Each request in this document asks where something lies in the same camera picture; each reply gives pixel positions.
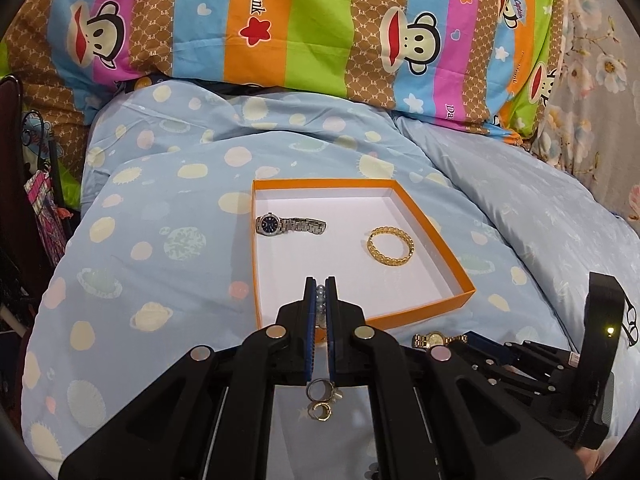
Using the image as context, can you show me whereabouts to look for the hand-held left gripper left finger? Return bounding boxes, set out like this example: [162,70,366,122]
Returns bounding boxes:
[57,276,321,480]

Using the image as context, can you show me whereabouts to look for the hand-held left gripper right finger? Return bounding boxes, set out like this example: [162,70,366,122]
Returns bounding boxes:
[324,275,587,480]

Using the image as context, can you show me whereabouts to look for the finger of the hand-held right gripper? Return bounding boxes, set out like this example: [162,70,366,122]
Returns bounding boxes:
[465,331,581,378]
[446,342,568,413]

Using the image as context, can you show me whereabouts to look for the white pearl bracelet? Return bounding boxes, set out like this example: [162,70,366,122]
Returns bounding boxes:
[313,283,329,346]

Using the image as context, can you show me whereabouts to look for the gold wristwatch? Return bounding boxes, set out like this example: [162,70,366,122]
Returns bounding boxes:
[412,330,469,351]

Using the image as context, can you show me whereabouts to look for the orange shallow cardboard box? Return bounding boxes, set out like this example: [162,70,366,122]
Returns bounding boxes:
[251,178,476,330]

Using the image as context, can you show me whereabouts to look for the person's right hand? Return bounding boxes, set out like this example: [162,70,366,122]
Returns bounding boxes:
[575,449,610,480]

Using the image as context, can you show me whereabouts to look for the silver wristwatch blue dial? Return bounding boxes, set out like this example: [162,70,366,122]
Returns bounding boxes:
[255,212,328,237]

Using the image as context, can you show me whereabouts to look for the light blue planet print blanket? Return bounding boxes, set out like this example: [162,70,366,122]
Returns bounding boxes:
[20,79,640,480]

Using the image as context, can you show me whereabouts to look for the grey floral cloth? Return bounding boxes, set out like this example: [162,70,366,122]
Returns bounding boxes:
[529,0,640,233]

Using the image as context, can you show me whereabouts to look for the pink patterned bag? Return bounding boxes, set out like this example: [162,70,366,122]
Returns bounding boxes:
[24,169,70,263]

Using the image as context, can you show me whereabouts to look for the small striped cartoon monkey pillow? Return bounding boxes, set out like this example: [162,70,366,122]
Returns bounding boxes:
[492,0,573,143]

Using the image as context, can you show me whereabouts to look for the large striped cartoon monkey pillow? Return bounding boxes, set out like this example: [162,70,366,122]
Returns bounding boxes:
[50,0,523,128]

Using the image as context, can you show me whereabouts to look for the dark wooden furniture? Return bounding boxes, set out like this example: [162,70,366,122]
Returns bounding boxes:
[0,74,36,286]

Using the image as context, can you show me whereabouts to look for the blue cartoon soft toy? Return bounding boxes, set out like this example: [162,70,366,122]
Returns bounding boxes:
[19,109,58,173]

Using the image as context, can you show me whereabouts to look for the brown patterned striped bedding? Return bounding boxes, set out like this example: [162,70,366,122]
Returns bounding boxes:
[0,0,103,183]

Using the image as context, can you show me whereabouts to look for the silver ring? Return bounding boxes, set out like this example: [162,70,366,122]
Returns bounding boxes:
[305,379,346,402]

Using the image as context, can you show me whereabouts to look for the gold chain bracelet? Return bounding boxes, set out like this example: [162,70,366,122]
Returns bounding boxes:
[367,226,415,263]

